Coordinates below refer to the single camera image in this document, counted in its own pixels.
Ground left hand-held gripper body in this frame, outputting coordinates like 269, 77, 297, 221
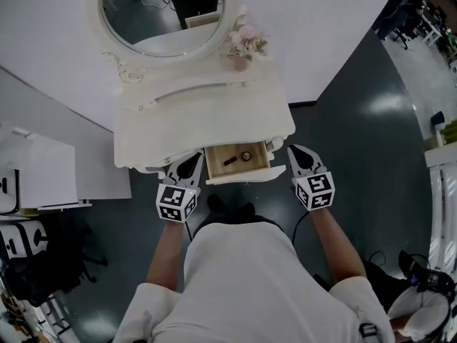
156, 177, 201, 224

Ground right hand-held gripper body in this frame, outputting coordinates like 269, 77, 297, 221
291, 166, 336, 212

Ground large white wooden drawer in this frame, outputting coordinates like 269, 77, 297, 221
203, 140, 286, 186

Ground person's left forearm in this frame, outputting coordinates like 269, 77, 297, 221
146, 222, 186, 292

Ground person's right forearm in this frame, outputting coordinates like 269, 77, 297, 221
308, 207, 367, 285

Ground white dressing table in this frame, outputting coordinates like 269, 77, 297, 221
113, 1, 296, 173

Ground person's white shirt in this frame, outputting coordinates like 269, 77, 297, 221
114, 222, 396, 343

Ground pink flowers in vase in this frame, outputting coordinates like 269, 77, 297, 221
226, 25, 269, 72

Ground low white cabinet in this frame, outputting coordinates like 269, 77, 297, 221
0, 130, 94, 212

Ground black office chair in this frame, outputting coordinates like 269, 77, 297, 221
5, 212, 108, 309

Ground oval white framed mirror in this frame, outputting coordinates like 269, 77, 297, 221
87, 0, 247, 71

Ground white device with black marks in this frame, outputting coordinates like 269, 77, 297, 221
0, 168, 49, 261

